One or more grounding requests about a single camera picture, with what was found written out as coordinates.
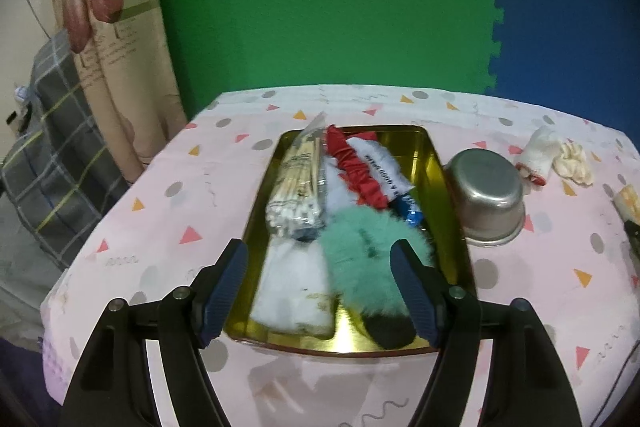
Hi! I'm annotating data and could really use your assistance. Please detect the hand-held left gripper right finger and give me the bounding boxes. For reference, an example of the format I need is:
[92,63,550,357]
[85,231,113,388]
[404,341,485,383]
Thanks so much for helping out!
[389,239,583,427]

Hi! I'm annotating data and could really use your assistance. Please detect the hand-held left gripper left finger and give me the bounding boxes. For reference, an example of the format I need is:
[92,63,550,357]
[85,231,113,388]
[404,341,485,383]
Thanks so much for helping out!
[60,238,249,427]

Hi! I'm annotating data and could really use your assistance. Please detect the green fluffy scrunchie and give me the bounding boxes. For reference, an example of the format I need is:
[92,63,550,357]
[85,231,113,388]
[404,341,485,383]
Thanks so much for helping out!
[320,206,435,308]

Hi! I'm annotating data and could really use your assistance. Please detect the white towel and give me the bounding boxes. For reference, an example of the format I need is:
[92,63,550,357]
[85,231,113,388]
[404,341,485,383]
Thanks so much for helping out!
[250,234,337,338]

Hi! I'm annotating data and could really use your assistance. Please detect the black and blue packet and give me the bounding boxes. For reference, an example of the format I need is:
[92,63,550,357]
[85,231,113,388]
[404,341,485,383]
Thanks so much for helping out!
[392,193,428,233]

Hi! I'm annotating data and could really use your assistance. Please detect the gold tin tray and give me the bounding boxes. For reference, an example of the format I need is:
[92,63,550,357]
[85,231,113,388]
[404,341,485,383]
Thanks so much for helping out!
[222,125,478,357]

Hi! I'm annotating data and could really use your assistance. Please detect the white printed cloth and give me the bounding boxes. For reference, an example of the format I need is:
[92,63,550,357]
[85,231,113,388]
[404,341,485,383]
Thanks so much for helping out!
[320,134,413,208]

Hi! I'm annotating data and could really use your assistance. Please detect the bag of cotton swabs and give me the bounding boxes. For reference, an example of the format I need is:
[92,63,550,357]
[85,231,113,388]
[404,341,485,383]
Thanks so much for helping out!
[265,112,328,240]

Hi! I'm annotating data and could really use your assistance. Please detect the yellow patterned clear packet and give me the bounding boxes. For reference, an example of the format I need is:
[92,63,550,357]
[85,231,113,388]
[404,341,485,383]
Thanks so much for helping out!
[612,184,640,225]

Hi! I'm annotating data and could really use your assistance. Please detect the cream scrunchie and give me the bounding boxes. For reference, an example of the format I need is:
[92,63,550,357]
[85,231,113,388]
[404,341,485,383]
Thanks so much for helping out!
[552,142,595,186]

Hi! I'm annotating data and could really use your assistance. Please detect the stainless steel bowl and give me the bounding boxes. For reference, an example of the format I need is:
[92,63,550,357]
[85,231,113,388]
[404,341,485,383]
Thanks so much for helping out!
[442,148,527,249]

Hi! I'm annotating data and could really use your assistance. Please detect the white knitted sock red trim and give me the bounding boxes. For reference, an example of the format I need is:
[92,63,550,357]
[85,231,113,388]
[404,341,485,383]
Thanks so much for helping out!
[515,127,562,186]

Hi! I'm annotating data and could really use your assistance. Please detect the grey plaid blanket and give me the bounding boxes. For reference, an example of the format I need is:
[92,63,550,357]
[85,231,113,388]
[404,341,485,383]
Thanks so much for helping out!
[0,29,128,270]

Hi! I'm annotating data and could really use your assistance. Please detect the blue foam mat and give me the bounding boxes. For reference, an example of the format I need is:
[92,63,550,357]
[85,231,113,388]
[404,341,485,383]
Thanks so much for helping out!
[484,0,640,140]

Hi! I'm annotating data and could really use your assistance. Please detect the beige floral curtain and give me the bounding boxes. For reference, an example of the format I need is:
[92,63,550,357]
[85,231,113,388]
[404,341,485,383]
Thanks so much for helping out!
[47,0,190,185]

